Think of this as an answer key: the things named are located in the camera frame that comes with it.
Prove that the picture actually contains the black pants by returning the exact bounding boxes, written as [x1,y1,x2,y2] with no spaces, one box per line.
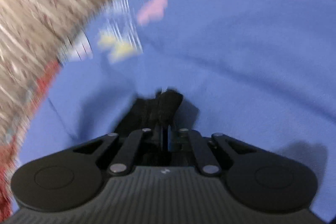
[111,89,183,152]

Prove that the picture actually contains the blue printed bedsheet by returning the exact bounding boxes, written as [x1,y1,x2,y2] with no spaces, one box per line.
[19,0,335,221]

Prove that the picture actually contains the red floral blanket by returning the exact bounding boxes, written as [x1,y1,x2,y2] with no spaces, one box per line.
[1,59,62,221]

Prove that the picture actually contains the floral beige curtain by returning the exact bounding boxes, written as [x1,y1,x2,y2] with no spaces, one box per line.
[1,0,105,144]

